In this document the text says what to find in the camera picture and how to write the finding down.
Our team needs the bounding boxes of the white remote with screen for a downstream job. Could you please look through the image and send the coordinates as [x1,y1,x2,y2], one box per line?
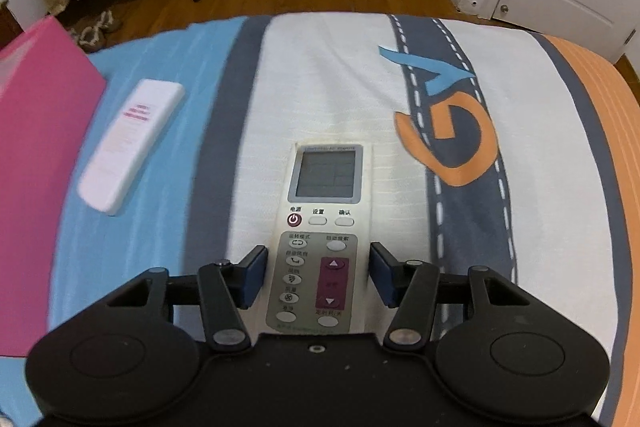
[260,142,373,335]

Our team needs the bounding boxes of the white slim remote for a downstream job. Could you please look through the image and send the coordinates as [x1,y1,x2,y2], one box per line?
[77,79,184,216]

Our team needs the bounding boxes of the striped bed cover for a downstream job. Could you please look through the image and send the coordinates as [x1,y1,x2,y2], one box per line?
[1,13,639,426]

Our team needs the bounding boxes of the pink cardboard box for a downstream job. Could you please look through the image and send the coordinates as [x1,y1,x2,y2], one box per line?
[1,16,106,358]

